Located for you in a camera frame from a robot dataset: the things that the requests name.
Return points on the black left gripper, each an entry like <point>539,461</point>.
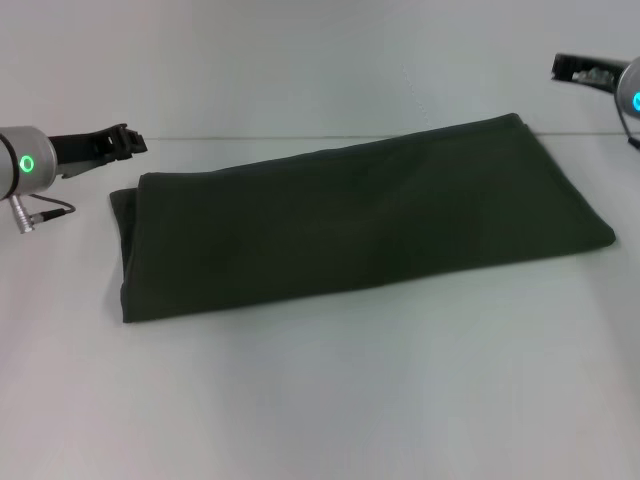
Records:
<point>85,147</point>

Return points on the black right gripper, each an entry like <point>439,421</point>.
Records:
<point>595,65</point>

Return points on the dark green shirt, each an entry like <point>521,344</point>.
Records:
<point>350,225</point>

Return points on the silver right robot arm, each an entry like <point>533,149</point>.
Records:
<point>629,82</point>

